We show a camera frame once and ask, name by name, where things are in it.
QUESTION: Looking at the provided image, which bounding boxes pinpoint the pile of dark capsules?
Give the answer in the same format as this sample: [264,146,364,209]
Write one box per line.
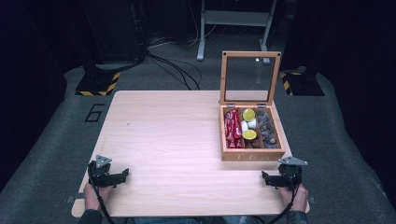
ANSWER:
[255,109,281,149]

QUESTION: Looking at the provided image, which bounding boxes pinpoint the dark cabinet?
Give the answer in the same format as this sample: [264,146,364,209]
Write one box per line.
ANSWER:
[78,0,149,64]

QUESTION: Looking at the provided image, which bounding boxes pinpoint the brown capsules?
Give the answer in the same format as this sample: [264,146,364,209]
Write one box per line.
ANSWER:
[244,138,262,149]

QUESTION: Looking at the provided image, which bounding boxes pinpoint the person's right hand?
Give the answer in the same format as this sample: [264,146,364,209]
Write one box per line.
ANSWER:
[277,183,310,214]

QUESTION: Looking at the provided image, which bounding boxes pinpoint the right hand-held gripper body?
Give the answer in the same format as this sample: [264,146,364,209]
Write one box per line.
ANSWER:
[275,155,309,191]

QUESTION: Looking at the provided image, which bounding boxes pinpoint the lime green lidded capsule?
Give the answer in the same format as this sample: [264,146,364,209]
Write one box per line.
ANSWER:
[242,107,257,123]
[241,129,259,141]

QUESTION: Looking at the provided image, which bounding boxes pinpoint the person's left hand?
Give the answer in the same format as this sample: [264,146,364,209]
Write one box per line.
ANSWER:
[83,181,114,213]

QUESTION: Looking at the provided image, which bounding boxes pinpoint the black yellow striped base plate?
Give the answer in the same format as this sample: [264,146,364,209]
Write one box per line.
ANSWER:
[75,70,121,97]
[278,70,325,97]

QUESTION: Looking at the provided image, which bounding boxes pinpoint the bundle of floor cables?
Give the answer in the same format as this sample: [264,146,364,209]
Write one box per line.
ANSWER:
[146,34,219,91]

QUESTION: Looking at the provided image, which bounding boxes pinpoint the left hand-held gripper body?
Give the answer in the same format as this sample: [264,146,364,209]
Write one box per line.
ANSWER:
[87,154,117,189]

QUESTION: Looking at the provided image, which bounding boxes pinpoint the white metal stand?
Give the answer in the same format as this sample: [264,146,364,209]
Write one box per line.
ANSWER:
[196,0,278,63]

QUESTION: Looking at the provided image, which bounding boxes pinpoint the bundle of red packets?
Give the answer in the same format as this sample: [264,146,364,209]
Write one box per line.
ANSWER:
[224,108,245,149]

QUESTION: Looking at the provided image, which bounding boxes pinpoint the wooden box with glass lid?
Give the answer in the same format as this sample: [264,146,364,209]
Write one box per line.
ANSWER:
[219,50,287,162]

